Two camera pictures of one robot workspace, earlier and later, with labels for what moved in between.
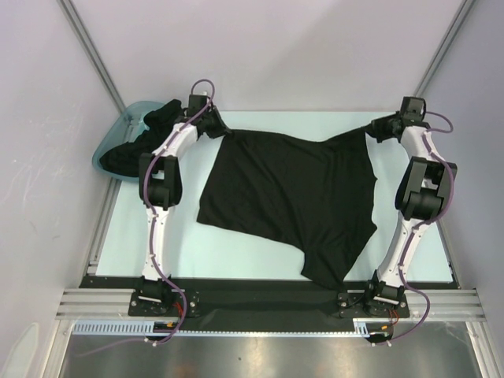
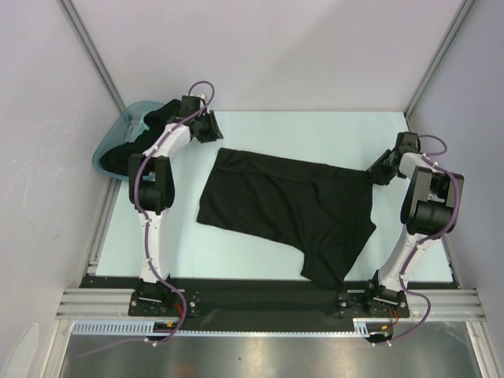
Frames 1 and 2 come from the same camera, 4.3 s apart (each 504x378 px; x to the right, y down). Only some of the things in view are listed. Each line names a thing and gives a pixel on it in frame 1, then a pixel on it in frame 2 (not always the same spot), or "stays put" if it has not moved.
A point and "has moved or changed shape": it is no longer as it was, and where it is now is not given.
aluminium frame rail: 97,304 stays put
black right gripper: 382,128 → 381,168
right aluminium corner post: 443,46 stays put
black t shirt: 313,194 has moved or changed shape
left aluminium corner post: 92,53 stays put
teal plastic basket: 128,128 stays put
